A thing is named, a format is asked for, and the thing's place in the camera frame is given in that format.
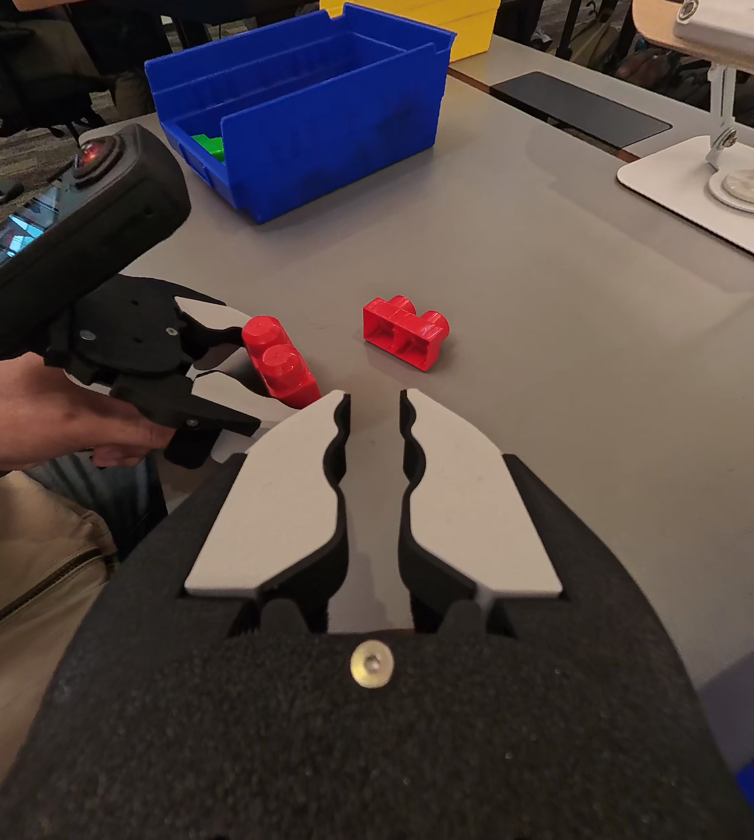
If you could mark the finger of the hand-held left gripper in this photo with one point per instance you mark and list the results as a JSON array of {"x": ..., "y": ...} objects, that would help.
[
  {"x": 220, "y": 321},
  {"x": 240, "y": 407}
]

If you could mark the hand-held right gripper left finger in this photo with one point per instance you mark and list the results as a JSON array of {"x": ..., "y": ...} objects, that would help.
[{"x": 266, "y": 524}]

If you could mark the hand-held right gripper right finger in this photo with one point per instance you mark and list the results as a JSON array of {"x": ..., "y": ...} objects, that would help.
[{"x": 482, "y": 524}]

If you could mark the red mega block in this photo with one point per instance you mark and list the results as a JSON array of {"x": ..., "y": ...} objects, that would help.
[
  {"x": 267, "y": 335},
  {"x": 292, "y": 373},
  {"x": 404, "y": 327}
]

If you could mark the pile of colourful blocks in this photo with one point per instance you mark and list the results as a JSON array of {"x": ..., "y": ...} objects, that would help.
[{"x": 207, "y": 144}]

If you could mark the person's left hand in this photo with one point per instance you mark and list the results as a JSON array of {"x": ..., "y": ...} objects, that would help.
[{"x": 37, "y": 413}]

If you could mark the person's jeans leg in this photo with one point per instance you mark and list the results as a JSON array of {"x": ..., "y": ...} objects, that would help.
[{"x": 102, "y": 492}]

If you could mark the black office chair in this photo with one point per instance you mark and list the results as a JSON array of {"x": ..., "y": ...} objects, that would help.
[{"x": 23, "y": 79}]

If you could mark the person's beige jacket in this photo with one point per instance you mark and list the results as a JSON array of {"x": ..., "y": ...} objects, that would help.
[{"x": 17, "y": 617}]

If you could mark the yellow storage bin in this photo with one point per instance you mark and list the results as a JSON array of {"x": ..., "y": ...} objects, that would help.
[{"x": 456, "y": 19}]

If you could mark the white board stand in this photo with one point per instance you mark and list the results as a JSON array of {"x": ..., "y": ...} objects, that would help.
[{"x": 732, "y": 196}]

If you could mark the black flat panel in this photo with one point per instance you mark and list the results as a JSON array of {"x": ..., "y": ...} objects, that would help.
[{"x": 581, "y": 107}]

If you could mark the printed instruction sheet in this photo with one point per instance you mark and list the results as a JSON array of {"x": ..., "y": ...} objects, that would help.
[{"x": 745, "y": 26}]

